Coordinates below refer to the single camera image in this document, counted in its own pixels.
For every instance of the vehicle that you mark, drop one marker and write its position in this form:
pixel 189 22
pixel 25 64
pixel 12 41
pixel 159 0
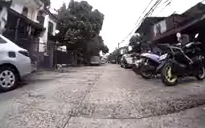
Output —
pixel 95 60

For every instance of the grey concrete road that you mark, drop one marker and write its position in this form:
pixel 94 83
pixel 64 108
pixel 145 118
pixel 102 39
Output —
pixel 116 93

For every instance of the large dark green tree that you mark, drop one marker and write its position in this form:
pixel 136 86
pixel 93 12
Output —
pixel 78 26

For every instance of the blue and white motorcycle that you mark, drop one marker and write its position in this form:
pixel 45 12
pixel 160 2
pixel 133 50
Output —
pixel 149 61

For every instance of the black motorcycle with yellow rims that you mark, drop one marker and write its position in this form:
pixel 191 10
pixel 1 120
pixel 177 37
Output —
pixel 180 61

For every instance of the white building with balcony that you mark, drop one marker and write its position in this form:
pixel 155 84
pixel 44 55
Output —
pixel 26 26

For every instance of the building with dark roof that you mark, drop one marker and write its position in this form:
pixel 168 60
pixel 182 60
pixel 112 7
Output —
pixel 183 26

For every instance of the silver car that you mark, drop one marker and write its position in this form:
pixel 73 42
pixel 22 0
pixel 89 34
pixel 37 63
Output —
pixel 6 60

